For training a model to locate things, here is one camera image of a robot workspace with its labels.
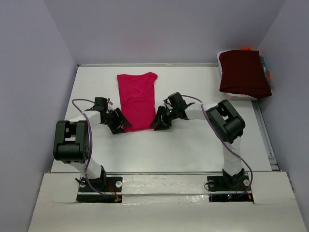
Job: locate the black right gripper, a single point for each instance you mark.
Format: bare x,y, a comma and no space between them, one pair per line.
164,123

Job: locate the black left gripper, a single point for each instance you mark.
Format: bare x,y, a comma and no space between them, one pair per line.
116,128

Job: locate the pink t-shirt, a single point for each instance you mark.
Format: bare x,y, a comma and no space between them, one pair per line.
137,99

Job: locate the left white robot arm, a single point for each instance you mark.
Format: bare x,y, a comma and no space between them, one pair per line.
73,143

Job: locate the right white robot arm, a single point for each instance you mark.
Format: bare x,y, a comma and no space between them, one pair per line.
223,119

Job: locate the orange object behind stack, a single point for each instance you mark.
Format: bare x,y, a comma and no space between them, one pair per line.
246,49

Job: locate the teal orange item beside stack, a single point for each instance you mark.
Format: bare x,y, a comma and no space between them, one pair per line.
267,72

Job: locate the dark red folded t-shirt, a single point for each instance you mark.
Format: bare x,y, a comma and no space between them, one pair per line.
243,72

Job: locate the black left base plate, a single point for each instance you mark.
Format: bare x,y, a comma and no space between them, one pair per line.
111,192

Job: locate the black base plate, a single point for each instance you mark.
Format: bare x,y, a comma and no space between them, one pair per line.
220,193
111,192

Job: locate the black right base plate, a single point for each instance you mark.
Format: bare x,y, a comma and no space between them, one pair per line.
220,193

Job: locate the metal rail right side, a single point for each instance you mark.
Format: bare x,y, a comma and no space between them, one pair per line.
262,127

